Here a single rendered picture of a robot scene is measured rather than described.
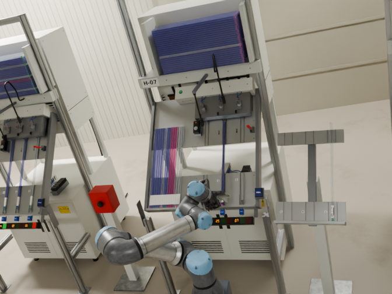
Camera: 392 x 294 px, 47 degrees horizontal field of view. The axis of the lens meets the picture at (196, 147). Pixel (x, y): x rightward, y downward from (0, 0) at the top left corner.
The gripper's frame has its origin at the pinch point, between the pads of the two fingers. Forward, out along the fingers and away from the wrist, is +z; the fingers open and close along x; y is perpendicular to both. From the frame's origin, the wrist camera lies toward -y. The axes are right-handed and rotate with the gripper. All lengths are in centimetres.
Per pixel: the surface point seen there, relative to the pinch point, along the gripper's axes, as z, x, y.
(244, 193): 11.5, 13.9, -0.7
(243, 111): 5, 32, -44
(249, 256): 78, -9, 19
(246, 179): 11.4, 17.7, -7.7
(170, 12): -19, 17, -114
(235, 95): 5, 31, -56
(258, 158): 10.1, 28.9, -16.0
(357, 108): 252, 126, -119
